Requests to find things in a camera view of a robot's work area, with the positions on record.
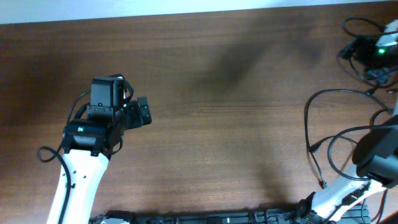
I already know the long thin black cable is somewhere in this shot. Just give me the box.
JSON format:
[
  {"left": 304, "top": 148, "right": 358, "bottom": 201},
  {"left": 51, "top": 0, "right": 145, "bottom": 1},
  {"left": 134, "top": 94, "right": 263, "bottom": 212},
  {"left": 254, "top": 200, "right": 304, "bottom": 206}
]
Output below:
[{"left": 337, "top": 54, "right": 398, "bottom": 96}]

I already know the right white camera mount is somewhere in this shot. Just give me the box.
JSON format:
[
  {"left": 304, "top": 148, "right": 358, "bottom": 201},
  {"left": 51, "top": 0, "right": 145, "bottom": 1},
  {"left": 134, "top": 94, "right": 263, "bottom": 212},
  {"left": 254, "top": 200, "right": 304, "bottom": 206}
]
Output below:
[{"left": 376, "top": 19, "right": 397, "bottom": 47}]

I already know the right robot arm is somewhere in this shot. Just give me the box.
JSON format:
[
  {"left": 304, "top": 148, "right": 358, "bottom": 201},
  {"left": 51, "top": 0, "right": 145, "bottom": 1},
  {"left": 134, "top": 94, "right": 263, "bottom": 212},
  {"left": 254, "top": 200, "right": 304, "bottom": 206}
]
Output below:
[{"left": 292, "top": 32, "right": 397, "bottom": 223}]

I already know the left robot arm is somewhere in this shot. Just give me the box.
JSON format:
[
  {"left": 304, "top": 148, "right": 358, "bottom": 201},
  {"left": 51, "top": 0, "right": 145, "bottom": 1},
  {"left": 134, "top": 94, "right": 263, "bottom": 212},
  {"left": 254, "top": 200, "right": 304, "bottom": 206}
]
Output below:
[{"left": 47, "top": 74, "right": 152, "bottom": 223}]

